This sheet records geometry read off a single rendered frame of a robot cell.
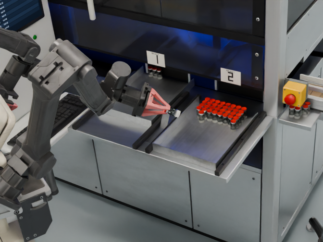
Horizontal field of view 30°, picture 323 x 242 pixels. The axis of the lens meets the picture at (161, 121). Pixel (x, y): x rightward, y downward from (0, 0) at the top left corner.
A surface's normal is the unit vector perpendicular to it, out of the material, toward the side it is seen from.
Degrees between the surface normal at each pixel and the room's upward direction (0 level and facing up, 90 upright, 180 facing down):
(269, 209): 90
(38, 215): 90
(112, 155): 90
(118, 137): 0
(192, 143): 0
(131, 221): 0
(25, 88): 90
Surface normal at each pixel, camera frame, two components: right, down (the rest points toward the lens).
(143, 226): -0.08, -0.81
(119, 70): 0.32, -0.58
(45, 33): 0.85, 0.25
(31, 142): -0.61, 0.55
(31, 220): 0.49, 0.47
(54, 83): 0.02, -0.29
